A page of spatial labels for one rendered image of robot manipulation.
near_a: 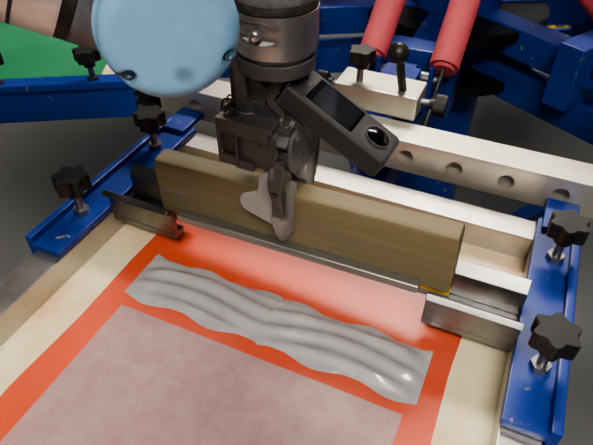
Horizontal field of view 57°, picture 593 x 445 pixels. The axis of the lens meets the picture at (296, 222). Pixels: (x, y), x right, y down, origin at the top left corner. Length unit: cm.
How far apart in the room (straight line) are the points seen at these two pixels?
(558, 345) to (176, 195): 44
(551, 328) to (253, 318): 31
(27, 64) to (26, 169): 150
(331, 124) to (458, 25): 52
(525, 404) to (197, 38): 43
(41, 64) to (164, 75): 97
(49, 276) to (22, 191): 191
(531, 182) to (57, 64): 92
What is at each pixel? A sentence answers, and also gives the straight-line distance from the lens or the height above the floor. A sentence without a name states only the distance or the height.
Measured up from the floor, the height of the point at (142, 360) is 96.
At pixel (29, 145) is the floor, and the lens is 290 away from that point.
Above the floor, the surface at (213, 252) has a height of 96.
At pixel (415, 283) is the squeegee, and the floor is 103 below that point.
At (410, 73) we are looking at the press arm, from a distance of 94.
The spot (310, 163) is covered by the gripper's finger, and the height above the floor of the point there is 111.
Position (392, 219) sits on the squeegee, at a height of 110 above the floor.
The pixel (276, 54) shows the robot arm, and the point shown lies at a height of 126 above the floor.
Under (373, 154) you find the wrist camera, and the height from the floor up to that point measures 118.
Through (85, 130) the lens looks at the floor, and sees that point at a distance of 291.
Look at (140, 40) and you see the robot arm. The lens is 30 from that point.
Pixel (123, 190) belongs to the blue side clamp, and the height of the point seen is 100.
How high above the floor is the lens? 146
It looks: 42 degrees down
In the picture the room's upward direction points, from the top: straight up
